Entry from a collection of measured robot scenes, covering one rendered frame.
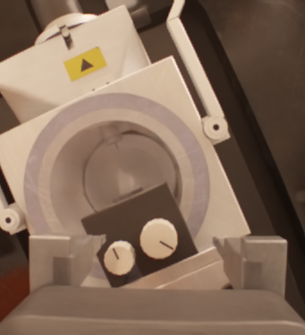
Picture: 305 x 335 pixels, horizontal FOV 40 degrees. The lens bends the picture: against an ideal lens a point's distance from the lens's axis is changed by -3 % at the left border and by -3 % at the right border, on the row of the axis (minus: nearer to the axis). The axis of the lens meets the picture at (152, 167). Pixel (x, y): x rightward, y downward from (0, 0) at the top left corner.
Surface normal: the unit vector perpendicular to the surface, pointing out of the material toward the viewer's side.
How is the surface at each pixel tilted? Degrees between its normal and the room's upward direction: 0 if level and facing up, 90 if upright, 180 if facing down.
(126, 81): 90
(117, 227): 90
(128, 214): 90
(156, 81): 90
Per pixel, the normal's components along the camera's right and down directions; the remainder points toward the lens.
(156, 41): -0.03, 0.00
